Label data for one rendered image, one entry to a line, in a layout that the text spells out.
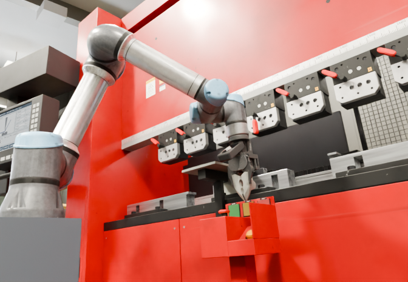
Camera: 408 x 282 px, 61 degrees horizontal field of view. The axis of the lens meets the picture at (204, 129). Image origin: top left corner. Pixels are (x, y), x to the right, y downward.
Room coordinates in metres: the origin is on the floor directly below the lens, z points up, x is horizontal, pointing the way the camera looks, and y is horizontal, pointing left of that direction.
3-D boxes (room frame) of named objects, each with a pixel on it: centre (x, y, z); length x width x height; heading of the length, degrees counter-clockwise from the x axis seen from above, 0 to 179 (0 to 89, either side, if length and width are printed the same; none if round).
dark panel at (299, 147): (2.08, -0.30, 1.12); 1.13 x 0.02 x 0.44; 49
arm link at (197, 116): (1.08, -0.02, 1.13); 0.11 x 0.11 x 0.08; 12
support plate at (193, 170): (1.42, -0.05, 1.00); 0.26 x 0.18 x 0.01; 139
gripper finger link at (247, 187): (1.13, -0.14, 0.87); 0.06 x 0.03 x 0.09; 142
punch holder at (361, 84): (1.16, -0.58, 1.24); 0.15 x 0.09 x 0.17; 49
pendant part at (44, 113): (1.92, 1.08, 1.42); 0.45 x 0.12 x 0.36; 62
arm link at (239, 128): (1.12, -0.11, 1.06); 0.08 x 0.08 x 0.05
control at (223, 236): (1.17, -0.09, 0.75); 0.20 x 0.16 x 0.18; 52
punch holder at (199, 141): (1.68, 0.03, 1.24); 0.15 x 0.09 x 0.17; 49
